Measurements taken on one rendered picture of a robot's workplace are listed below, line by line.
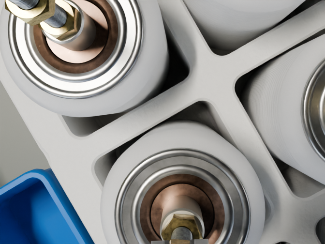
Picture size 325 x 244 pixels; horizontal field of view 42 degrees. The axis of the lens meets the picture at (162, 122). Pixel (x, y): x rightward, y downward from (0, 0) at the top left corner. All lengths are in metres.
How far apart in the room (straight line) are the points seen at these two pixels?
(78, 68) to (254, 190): 0.12
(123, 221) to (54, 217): 0.28
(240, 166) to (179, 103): 0.09
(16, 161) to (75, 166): 0.21
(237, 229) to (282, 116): 0.07
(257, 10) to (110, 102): 0.10
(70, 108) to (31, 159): 0.28
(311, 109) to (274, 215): 0.11
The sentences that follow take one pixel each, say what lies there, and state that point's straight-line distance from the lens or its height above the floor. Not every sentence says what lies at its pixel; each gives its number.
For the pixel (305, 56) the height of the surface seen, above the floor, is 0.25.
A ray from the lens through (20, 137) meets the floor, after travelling 0.52.
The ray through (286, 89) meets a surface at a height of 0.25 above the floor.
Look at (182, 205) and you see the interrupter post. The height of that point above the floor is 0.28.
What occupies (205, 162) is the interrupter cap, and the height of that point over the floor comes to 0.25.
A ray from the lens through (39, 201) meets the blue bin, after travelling 0.52.
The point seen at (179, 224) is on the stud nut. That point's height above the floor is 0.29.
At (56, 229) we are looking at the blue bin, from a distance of 0.52.
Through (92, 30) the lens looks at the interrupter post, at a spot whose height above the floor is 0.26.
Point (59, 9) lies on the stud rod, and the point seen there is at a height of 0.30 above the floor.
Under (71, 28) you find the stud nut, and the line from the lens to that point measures 0.21.
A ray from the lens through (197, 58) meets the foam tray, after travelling 0.31.
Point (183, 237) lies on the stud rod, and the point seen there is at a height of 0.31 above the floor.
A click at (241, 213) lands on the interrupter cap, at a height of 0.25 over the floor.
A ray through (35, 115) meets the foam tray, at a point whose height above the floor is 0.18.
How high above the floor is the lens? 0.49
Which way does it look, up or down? 87 degrees down
